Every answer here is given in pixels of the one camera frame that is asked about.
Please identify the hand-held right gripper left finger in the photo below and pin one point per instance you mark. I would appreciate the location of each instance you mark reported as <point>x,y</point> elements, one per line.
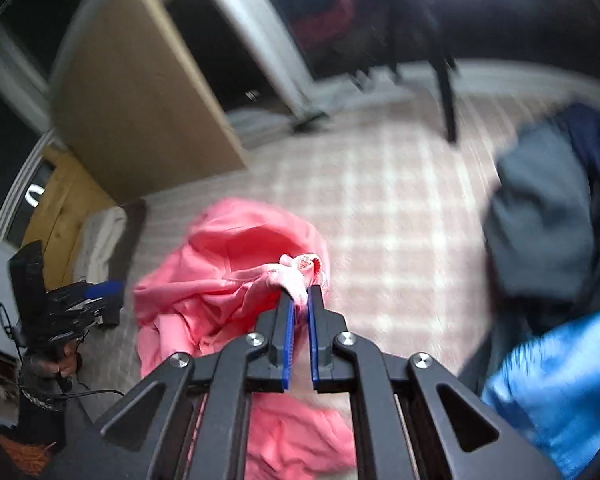
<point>286,345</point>

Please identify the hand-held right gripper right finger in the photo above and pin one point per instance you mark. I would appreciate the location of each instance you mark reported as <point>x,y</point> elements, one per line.
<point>314,345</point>

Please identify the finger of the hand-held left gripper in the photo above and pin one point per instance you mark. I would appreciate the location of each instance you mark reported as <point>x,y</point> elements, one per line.
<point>105,292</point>

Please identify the pink shirt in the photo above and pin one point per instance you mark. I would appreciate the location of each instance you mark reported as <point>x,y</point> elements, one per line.
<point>230,265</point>

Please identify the person's left forearm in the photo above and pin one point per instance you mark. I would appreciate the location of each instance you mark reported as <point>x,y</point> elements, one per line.
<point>40,395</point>

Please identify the person's left hand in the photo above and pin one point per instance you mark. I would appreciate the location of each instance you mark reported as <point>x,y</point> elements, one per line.
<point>69,360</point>

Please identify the cream folded garment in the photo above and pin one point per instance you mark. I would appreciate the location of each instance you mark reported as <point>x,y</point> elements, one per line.
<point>97,245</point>

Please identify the brown folded garment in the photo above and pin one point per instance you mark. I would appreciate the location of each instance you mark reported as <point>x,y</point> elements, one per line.
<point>127,240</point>

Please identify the pine plank panel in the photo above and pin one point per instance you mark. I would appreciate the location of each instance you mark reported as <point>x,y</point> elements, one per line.
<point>60,210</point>

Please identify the checked beige mat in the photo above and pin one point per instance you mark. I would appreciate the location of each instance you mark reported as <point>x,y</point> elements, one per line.
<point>390,210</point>

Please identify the light brown board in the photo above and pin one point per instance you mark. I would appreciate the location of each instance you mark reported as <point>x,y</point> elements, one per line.
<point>130,90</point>

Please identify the black power brick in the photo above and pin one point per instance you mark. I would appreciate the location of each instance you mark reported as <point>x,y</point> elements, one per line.
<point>310,121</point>

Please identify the shiny blue garment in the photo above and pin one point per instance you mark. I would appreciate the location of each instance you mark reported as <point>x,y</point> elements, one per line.
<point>560,385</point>

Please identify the grey garment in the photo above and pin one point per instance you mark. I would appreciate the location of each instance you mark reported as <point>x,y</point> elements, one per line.
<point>540,220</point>

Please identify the white window frame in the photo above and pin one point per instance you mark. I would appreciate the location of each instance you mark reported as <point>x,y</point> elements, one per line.
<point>20,195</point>

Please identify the white door frame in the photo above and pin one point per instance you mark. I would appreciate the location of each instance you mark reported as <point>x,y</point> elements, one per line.
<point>265,25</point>

